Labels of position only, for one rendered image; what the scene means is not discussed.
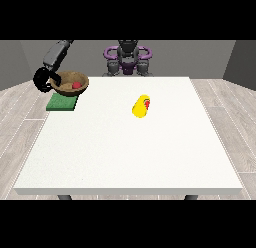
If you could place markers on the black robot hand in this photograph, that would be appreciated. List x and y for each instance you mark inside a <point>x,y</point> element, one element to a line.
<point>42,79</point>

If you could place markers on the brown wooden bowl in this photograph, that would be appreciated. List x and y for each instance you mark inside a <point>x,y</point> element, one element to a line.
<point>68,83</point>

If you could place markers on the green square pad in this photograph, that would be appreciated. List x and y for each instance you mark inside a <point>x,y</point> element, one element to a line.
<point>62,102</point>

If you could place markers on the small red ball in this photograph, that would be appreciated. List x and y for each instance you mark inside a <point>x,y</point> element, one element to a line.
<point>77,85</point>

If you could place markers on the yellow cup with melon print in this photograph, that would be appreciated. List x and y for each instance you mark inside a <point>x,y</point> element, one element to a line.
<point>141,106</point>

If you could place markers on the grey robot trunk purple rings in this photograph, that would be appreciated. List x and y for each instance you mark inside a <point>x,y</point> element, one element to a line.
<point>127,60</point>

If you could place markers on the dark table leg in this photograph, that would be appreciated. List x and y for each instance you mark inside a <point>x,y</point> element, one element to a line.
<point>191,197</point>
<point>65,197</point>

